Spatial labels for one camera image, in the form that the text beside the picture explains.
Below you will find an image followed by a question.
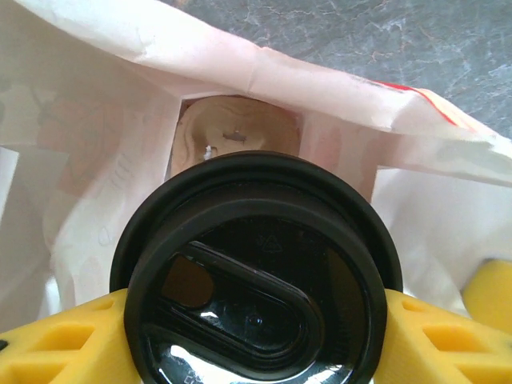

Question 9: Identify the red and white gift bag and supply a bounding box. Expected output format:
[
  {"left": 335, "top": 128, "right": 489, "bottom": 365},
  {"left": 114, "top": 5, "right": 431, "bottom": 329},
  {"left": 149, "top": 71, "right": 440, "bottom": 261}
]
[{"left": 0, "top": 0, "right": 512, "bottom": 333}]

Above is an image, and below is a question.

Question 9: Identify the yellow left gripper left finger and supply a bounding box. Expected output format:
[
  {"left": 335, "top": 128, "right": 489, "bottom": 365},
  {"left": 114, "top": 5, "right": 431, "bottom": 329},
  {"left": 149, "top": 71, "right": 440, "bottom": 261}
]
[{"left": 0, "top": 288, "right": 141, "bottom": 384}]

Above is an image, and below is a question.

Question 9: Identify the black plastic cup lid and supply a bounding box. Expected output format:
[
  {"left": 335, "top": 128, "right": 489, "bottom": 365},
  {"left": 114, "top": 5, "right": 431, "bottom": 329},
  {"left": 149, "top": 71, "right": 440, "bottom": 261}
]
[{"left": 110, "top": 150, "right": 404, "bottom": 384}]

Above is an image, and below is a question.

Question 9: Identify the brown pulp cup carrier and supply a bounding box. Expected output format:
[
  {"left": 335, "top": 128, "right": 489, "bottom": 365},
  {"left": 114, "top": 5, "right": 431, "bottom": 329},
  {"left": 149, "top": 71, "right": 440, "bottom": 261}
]
[{"left": 170, "top": 94, "right": 303, "bottom": 179}]

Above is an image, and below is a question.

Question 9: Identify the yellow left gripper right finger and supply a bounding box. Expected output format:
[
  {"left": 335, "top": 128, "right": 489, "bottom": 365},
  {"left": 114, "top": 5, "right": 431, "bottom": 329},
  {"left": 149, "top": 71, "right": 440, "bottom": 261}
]
[{"left": 374, "top": 288, "right": 512, "bottom": 384}]

